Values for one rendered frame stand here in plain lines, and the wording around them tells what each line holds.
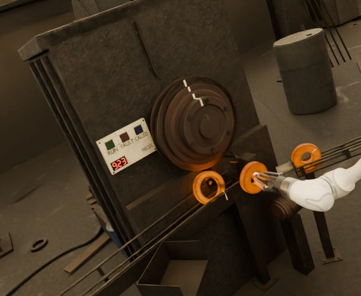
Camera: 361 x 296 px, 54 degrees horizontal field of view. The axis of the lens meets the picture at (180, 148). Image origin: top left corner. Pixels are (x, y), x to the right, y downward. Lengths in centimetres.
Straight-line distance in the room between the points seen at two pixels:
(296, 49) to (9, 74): 532
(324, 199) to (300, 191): 10
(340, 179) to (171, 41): 102
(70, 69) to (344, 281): 183
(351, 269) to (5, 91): 661
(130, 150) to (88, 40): 54
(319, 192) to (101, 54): 110
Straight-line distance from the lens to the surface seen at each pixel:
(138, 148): 176
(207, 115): 167
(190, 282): 164
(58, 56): 166
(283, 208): 204
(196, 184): 187
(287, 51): 434
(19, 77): 761
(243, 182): 168
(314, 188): 146
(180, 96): 167
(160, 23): 184
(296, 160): 203
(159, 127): 165
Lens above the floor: 166
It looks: 20 degrees down
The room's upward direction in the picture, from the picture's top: 21 degrees counter-clockwise
